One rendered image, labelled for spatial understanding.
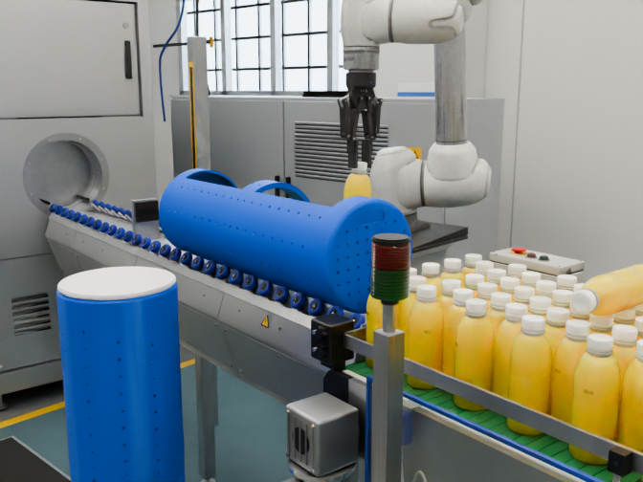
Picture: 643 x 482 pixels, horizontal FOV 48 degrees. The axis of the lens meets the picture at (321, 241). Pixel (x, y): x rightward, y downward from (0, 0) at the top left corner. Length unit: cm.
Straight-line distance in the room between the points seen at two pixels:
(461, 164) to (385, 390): 124
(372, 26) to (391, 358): 87
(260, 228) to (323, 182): 203
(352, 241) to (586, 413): 71
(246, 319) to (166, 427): 38
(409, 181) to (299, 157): 171
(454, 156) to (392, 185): 22
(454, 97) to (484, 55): 243
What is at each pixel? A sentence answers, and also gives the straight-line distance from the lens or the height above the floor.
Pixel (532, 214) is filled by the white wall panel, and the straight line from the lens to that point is 464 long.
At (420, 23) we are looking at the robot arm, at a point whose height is 164.
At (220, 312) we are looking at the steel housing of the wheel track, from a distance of 214.
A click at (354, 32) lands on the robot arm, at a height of 162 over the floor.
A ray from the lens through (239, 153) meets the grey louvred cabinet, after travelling 438.
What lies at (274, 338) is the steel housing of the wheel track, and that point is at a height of 85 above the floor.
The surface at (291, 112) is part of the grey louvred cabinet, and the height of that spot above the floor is 137.
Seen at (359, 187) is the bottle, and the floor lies 125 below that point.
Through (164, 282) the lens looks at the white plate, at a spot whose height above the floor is 104.
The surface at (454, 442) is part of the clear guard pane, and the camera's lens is 130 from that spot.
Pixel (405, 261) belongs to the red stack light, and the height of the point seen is 122.
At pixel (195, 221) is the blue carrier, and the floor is 111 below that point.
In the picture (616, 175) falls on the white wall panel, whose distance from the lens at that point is 440.
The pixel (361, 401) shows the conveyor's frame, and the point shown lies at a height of 86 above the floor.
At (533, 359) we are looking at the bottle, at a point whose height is 104.
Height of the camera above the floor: 149
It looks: 12 degrees down
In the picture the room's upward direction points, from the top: straight up
